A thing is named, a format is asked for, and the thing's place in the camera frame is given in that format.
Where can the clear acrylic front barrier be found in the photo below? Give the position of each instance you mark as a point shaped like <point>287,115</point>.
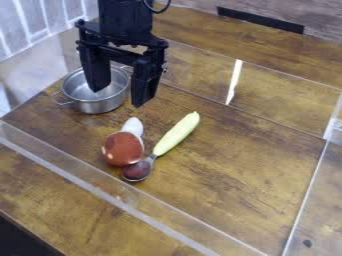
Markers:
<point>171,221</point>

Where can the silver metal pot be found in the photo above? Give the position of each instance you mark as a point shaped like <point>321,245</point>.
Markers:
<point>76,94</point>

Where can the black wall strip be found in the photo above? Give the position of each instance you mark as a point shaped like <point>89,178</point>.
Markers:
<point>260,20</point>

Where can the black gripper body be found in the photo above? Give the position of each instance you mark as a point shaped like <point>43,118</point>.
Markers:
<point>123,48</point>

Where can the red cap toy mushroom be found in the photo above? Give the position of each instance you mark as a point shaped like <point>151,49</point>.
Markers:
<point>123,148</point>

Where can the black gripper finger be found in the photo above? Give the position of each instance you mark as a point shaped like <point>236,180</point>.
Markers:
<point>96,68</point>
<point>146,78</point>

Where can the yellow handled metal spoon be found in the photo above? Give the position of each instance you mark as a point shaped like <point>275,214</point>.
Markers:
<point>138,171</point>

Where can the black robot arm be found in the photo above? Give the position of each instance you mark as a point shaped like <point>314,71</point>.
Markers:
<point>127,16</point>

